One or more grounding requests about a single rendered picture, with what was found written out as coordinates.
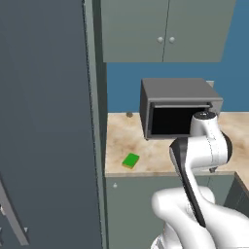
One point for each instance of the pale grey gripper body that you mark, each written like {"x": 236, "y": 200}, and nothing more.
{"x": 213, "y": 169}

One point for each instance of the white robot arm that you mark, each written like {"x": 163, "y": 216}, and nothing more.
{"x": 207, "y": 152}

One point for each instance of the green sponge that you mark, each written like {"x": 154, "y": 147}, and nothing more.
{"x": 131, "y": 160}

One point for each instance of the grey microwave oven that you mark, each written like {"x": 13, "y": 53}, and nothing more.
{"x": 175, "y": 90}

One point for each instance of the dark grey-green corner base cupboard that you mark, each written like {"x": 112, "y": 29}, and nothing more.
{"x": 238, "y": 194}

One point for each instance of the grey-green base cupboard door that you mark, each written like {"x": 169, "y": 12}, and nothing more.
{"x": 129, "y": 214}

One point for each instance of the small grey base cupboard knob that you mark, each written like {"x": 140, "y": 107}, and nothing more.
{"x": 114, "y": 185}

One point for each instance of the small grey round object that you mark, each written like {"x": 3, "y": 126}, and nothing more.
{"x": 129, "y": 114}

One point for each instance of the round grey cupboard knob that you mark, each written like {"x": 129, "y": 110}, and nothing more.
{"x": 171, "y": 40}
{"x": 160, "y": 40}

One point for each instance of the grey-green tall side panel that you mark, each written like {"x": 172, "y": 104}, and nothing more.
{"x": 97, "y": 97}

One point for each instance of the grey-green wall cupboard door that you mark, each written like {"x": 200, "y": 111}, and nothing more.
{"x": 134, "y": 30}
{"x": 197, "y": 30}

